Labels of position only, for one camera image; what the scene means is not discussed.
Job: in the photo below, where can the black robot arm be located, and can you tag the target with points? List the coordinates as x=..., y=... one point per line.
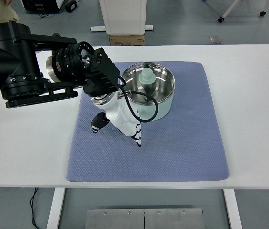
x=36, y=69

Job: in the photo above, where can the white table leg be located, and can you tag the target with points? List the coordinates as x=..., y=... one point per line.
x=232, y=209
x=56, y=208

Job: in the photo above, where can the right white table leg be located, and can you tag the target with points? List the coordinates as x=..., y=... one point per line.
x=232, y=209

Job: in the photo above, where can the white wheeled cart frame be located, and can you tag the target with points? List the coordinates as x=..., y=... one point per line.
x=237, y=11

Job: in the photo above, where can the green pot with handle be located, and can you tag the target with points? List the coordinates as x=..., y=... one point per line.
x=154, y=80

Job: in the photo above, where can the cardboard box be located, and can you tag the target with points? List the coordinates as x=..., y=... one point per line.
x=127, y=40

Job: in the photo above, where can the metal floor plate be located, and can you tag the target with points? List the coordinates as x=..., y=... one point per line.
x=149, y=218

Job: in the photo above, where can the white pedestal stand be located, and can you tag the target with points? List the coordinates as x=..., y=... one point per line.
x=123, y=17

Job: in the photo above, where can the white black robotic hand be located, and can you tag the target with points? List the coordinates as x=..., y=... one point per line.
x=117, y=112

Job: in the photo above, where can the black equipment case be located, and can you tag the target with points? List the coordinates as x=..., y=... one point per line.
x=49, y=6

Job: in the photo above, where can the grey floor outlet cover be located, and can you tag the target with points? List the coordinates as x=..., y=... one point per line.
x=216, y=40

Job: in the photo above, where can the left white table leg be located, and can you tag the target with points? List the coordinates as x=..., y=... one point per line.
x=56, y=208

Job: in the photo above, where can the blue quilted mat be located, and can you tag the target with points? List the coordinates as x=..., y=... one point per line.
x=184, y=145

